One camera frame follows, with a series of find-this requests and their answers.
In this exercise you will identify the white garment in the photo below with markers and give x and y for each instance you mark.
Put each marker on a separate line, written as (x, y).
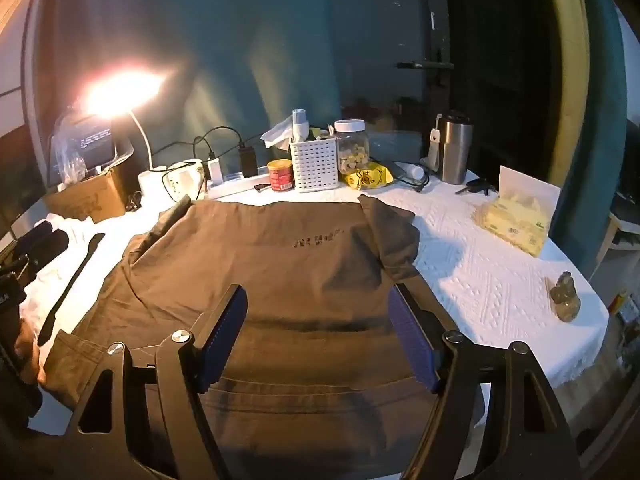
(75, 230)

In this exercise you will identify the black charger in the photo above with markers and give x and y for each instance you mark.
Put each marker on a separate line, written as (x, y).
(247, 160)

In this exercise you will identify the cardboard box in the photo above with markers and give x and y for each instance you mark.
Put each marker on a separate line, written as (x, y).
(95, 195)

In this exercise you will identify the white cartoon mug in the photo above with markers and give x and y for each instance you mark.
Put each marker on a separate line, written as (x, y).
(182, 180)

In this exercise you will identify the white perforated basket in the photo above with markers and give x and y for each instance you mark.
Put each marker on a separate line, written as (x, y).
(315, 165)

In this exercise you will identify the white power strip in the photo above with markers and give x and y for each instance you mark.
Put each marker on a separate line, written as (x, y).
(235, 185)

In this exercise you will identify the yellow tissue pack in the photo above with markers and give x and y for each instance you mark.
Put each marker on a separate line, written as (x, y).
(515, 220)

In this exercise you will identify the person's left hand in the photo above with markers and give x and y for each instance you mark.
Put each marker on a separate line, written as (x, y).
(29, 355)

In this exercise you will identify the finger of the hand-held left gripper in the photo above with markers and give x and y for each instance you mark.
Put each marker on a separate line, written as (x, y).
(42, 245)

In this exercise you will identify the small glass figurine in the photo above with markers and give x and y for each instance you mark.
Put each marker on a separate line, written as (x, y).
(565, 300)

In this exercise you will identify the steel tumbler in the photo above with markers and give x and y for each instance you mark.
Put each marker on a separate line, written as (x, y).
(456, 155)

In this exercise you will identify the white tissue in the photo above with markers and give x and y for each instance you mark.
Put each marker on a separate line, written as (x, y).
(277, 135)

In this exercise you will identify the clear plastic bag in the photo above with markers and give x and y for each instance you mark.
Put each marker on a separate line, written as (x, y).
(70, 155)

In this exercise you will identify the white desk lamp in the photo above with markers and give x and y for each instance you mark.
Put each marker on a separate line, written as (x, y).
(150, 185)

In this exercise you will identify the brown t-shirt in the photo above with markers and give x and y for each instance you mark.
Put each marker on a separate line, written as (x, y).
(300, 280)

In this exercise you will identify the glass jar with white lid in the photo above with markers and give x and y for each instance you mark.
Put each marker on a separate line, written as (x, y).
(352, 152)

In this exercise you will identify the wooden stool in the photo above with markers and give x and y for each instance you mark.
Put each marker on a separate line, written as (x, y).
(615, 232)

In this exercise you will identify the white tube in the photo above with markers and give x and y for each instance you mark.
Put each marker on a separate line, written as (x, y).
(412, 170)

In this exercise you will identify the red can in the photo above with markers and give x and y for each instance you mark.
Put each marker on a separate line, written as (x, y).
(280, 175)

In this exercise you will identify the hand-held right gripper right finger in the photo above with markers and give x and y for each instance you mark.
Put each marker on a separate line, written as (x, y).
(410, 340)

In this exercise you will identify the white textured tablecloth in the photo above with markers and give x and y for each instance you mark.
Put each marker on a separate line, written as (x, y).
(490, 280)

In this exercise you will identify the white hang tag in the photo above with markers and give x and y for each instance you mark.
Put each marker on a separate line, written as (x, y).
(434, 150)

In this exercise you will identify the yellow snack bag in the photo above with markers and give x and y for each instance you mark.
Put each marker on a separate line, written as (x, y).
(367, 177)

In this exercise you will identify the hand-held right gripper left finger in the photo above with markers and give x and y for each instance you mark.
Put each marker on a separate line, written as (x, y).
(227, 330)

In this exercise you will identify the white charger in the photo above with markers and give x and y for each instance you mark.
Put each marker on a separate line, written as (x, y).
(215, 170)

